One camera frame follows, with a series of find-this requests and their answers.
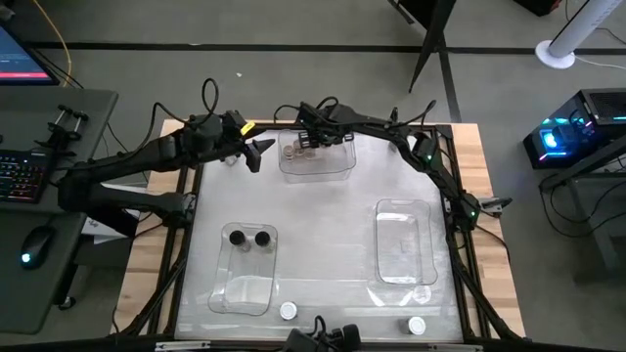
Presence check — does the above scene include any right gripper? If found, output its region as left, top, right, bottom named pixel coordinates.
left=296, top=101, right=355, bottom=151

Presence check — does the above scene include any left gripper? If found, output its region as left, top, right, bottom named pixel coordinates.
left=220, top=110, right=277, bottom=174

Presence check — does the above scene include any clear plastic storage bin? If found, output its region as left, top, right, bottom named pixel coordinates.
left=207, top=221, right=279, bottom=317
left=374, top=197, right=439, bottom=286
left=277, top=127, right=357, bottom=184

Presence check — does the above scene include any white paper box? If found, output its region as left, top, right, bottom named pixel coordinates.
left=80, top=183, right=148, bottom=245

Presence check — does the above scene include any black clamp stand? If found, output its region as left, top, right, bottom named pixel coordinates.
left=34, top=103, right=91, bottom=158

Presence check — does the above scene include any white cap bottom right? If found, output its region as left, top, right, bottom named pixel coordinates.
left=403, top=316, right=427, bottom=336

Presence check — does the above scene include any backlit keyboard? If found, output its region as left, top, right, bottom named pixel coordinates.
left=0, top=149, right=51, bottom=204

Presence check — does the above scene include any black computer mouse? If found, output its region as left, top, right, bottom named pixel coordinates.
left=19, top=225, right=56, bottom=271

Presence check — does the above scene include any computer tower with coloured lights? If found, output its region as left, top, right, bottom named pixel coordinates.
left=521, top=87, right=626, bottom=171

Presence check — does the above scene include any black floor case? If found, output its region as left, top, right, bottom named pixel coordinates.
left=512, top=0, right=563, bottom=18

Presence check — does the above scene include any monitor with blue screen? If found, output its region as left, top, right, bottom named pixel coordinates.
left=0, top=19, right=61, bottom=87

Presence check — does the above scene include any grey side desk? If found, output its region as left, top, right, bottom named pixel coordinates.
left=0, top=86, right=120, bottom=336

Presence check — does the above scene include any white tower fan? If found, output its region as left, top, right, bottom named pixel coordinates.
left=534, top=0, right=625, bottom=70

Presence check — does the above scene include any dark shelf desk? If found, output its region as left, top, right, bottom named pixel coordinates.
left=537, top=131, right=626, bottom=275

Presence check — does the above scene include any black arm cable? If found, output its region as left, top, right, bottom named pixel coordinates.
left=139, top=101, right=193, bottom=151
left=200, top=76, right=221, bottom=119
left=413, top=99, right=438, bottom=129

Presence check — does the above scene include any grey clamp bracket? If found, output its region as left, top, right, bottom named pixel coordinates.
left=476, top=196, right=514, bottom=216

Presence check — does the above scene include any black table-level camera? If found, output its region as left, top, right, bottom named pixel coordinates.
left=282, top=315, right=364, bottom=352

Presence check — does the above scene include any black table frame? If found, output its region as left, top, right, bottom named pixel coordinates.
left=112, top=119, right=527, bottom=351

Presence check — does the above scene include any yellow cable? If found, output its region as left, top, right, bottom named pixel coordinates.
left=29, top=0, right=74, bottom=88

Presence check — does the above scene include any white floor cable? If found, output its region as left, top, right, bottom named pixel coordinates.
left=574, top=53, right=626, bottom=72

